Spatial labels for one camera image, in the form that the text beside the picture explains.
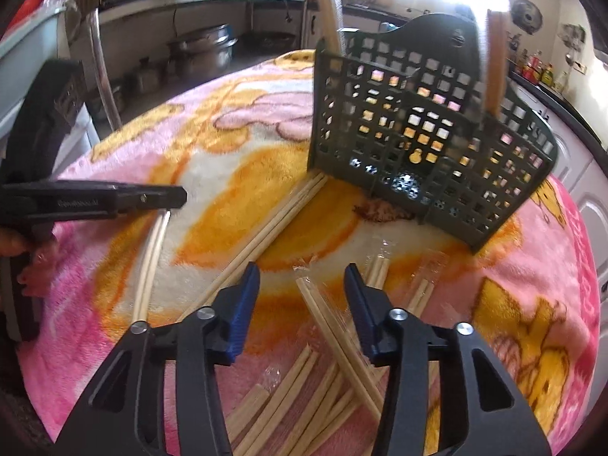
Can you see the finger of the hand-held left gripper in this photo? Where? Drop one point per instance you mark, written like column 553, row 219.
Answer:
column 142, row 198

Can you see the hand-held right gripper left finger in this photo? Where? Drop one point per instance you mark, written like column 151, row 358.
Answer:
column 244, row 308

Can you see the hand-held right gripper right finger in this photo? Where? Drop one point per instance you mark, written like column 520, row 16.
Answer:
column 363, row 313

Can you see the unwrapped chopstick pair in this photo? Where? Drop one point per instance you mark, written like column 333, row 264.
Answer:
column 151, row 266

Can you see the dark green plastic lattice basket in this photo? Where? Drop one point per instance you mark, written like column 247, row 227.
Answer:
column 437, row 33

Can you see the hanging metal kitchen utensils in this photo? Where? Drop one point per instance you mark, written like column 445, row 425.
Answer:
column 572, row 33

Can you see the person's left hand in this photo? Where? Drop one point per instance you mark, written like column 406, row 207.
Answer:
column 42, row 259

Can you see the pale blue plastic tub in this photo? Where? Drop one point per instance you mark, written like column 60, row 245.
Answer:
column 28, row 42

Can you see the pile of bamboo chopsticks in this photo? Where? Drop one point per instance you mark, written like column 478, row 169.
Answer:
column 273, row 228

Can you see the small steel pot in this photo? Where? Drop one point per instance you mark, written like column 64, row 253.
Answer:
column 145, row 76

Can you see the pink yellow printed blanket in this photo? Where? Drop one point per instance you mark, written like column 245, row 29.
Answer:
column 237, row 104

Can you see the large steel pot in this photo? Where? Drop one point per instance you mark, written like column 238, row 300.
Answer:
column 204, row 52

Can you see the white kitchen cabinets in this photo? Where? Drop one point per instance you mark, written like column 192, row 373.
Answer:
column 579, row 175

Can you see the black kitchen countertop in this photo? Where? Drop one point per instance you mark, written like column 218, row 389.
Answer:
column 560, row 104

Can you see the row of condiment bottles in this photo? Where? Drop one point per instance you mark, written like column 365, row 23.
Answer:
column 536, row 69

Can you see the round wall fan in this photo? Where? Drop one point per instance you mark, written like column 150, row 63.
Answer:
column 527, row 16

